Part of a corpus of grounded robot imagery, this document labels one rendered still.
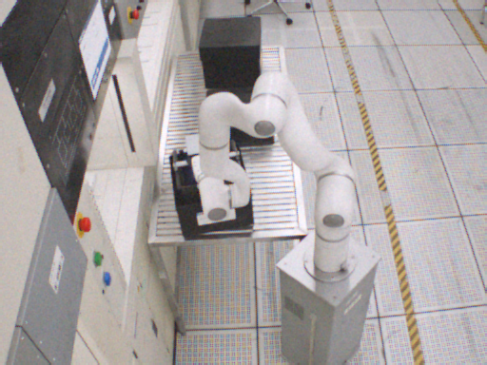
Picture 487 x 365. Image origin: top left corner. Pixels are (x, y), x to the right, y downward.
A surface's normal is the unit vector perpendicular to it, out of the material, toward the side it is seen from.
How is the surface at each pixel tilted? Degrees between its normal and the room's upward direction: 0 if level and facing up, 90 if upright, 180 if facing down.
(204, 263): 0
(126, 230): 0
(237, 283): 0
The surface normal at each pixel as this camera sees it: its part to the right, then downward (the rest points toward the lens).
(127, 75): 0.02, 0.72
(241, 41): -0.07, -0.69
